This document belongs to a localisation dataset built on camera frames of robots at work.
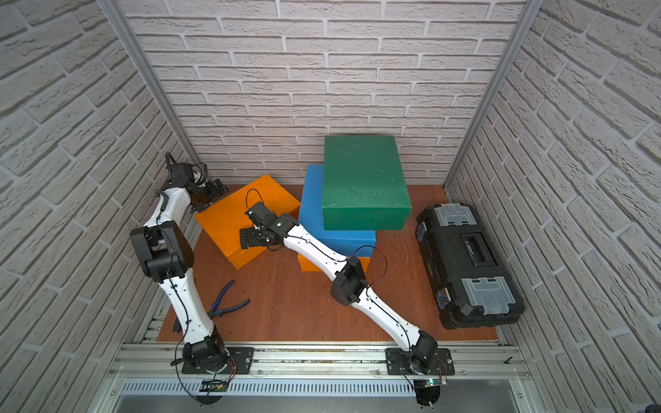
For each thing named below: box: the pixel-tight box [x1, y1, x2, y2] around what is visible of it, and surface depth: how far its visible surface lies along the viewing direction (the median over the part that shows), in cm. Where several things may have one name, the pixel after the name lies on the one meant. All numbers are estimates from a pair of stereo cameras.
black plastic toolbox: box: [414, 203, 526, 330], surface depth 78 cm
